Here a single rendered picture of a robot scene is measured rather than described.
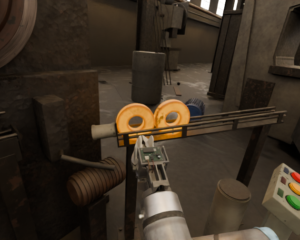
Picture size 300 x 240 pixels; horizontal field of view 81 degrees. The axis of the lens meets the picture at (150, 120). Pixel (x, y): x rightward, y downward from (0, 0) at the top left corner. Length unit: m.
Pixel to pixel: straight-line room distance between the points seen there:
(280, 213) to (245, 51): 2.33
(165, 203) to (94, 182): 0.38
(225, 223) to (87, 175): 0.56
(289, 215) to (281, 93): 2.06
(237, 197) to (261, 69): 2.14
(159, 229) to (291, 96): 2.38
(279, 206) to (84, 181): 0.63
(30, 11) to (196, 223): 1.28
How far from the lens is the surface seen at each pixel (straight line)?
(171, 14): 8.25
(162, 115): 0.71
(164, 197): 0.40
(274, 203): 0.67
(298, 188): 0.77
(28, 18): 0.65
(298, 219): 0.69
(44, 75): 0.76
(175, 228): 0.39
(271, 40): 2.70
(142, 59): 3.07
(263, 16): 2.81
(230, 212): 0.78
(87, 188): 0.72
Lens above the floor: 1.00
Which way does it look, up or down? 23 degrees down
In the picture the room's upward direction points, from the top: 5 degrees clockwise
